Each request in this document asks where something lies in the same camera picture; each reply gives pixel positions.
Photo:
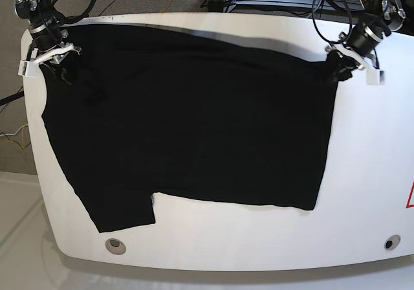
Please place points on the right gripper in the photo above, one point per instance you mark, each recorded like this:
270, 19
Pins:
43, 48

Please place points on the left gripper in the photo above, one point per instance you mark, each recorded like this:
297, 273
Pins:
350, 50

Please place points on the black T-shirt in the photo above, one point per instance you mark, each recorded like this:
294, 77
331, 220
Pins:
158, 111

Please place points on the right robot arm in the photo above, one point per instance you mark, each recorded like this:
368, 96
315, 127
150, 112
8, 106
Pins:
42, 14

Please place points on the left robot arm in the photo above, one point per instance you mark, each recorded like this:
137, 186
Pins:
388, 14

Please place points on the red triangle warning sticker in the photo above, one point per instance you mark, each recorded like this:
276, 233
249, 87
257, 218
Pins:
410, 202

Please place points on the round table grommet hole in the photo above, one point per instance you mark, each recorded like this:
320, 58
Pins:
392, 242

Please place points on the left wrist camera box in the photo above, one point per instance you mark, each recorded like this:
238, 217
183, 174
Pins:
375, 77

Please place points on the aluminium frame rail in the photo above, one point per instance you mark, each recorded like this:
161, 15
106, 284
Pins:
291, 5

